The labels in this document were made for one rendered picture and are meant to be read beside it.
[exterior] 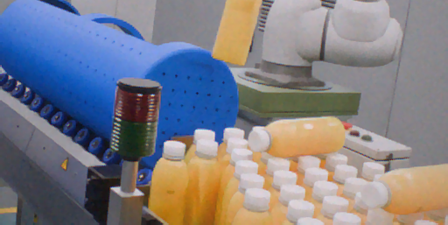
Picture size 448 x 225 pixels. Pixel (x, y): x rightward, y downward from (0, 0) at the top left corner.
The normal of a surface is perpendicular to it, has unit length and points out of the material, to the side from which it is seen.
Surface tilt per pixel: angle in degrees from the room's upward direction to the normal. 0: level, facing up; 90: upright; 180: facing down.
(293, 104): 90
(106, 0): 90
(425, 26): 90
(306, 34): 89
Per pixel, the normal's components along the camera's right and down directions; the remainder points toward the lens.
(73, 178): -0.76, -0.32
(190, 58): 0.51, 0.23
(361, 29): -0.26, 0.34
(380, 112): -0.87, 0.00
